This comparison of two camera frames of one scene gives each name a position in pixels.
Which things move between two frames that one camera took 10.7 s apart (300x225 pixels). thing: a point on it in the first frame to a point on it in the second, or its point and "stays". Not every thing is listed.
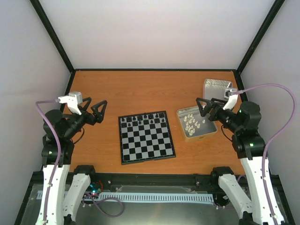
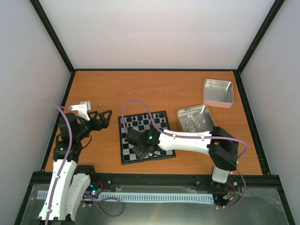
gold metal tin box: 193,125 stays
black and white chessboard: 145,137 stays
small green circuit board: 95,187 stays
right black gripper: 203,111 to 141,155
